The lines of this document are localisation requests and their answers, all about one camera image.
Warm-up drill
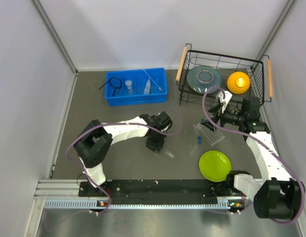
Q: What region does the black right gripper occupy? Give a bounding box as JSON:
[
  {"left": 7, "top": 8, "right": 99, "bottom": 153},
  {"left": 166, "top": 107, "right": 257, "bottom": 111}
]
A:
[{"left": 201, "top": 102, "right": 246, "bottom": 132}]

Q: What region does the small clear glass funnel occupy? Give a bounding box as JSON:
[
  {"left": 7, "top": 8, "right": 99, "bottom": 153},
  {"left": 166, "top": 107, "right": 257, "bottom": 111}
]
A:
[{"left": 142, "top": 69, "right": 163, "bottom": 91}]

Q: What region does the clear plastic bag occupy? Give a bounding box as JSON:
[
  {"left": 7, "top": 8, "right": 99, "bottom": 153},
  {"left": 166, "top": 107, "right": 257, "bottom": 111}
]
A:
[{"left": 144, "top": 79, "right": 151, "bottom": 94}]

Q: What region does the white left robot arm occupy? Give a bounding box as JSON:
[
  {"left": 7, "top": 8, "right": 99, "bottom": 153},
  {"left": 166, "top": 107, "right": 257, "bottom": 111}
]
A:
[{"left": 74, "top": 112, "right": 173, "bottom": 196}]

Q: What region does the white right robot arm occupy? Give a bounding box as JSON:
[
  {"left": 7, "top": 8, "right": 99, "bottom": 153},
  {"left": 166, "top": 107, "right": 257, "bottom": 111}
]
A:
[{"left": 204, "top": 91, "right": 305, "bottom": 225}]

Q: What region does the clear test tube rack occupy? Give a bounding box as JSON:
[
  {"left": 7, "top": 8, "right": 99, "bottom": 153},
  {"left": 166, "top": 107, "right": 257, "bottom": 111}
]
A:
[{"left": 196, "top": 123, "right": 225, "bottom": 146}]

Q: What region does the blue-grey ceramic plate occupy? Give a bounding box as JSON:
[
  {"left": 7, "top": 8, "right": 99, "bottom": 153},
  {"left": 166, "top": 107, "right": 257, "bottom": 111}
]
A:
[{"left": 186, "top": 66, "right": 222, "bottom": 94}]

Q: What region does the orange collapsible funnel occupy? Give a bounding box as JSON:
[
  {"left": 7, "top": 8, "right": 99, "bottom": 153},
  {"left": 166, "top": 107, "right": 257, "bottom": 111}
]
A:
[{"left": 227, "top": 72, "right": 251, "bottom": 94}]

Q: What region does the lime green plate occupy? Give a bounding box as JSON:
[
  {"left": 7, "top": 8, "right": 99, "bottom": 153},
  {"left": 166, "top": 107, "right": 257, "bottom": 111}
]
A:
[{"left": 199, "top": 151, "right": 232, "bottom": 182}]

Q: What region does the blue plastic bin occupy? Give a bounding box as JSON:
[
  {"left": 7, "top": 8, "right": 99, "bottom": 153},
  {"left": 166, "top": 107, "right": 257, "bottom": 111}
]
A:
[{"left": 104, "top": 68, "right": 168, "bottom": 107}]

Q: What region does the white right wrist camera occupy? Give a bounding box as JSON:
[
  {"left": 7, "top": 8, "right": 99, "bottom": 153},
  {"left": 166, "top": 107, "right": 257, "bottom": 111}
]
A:
[{"left": 216, "top": 91, "right": 232, "bottom": 113}]

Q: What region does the black wire basket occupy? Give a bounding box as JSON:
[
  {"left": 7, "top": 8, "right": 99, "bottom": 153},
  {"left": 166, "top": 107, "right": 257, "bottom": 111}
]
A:
[{"left": 176, "top": 43, "right": 272, "bottom": 110}]

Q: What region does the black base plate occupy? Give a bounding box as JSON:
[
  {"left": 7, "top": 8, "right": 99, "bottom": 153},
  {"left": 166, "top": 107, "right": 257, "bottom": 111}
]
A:
[{"left": 78, "top": 179, "right": 230, "bottom": 205}]

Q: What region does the black ring stand clamp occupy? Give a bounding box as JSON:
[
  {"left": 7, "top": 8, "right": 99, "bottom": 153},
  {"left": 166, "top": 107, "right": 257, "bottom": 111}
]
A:
[{"left": 99, "top": 77, "right": 122, "bottom": 97}]

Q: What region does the grey slotted cable duct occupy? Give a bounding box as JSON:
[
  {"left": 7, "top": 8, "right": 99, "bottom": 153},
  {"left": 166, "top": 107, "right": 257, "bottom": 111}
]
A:
[{"left": 44, "top": 197, "right": 245, "bottom": 211}]

